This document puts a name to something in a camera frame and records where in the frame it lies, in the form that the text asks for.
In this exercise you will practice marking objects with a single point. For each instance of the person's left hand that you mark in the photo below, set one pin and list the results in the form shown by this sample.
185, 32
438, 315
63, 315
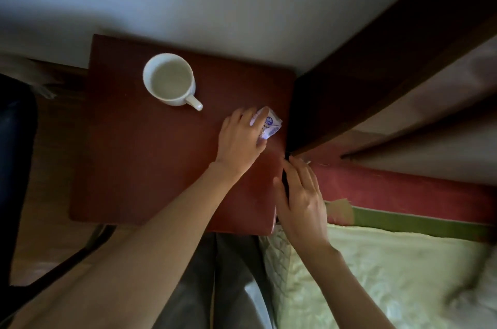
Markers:
237, 142

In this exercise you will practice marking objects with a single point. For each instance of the person's right hand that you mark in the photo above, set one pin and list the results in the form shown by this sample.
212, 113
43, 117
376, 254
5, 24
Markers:
305, 216

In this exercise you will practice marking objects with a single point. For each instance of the person's right middle finger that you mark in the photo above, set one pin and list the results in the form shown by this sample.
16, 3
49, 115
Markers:
303, 177

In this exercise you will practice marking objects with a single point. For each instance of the person's right thumb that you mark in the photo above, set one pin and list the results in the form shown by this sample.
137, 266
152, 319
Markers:
280, 192

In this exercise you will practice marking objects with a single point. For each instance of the person's left thumb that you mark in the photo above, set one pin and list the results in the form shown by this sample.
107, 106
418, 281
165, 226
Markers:
263, 145

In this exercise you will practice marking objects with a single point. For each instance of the small white blue carton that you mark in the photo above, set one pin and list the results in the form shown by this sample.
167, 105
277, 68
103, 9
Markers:
270, 124

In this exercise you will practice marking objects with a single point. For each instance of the person's left forearm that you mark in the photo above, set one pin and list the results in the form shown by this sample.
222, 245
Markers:
136, 255

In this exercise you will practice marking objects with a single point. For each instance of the person's right forearm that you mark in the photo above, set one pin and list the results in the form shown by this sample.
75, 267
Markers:
345, 290

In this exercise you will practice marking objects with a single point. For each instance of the red mattress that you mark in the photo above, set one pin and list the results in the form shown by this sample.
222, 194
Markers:
388, 189

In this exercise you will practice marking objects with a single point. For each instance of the grey trousers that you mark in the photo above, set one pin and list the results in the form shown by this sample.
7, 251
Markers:
217, 286

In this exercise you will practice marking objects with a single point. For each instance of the white ceramic mug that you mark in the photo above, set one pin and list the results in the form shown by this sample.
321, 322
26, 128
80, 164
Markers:
169, 80

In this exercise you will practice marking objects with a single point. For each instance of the green bed sheet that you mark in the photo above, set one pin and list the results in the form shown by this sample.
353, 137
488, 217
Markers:
419, 224

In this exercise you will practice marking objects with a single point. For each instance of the pale green quilted blanket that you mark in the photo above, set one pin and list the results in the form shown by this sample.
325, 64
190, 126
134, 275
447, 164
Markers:
388, 282

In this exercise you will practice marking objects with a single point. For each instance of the dark brown wooden headboard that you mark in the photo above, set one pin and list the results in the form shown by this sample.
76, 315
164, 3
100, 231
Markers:
388, 41

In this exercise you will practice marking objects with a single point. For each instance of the black chair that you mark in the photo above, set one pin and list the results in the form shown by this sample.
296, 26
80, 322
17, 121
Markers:
15, 185

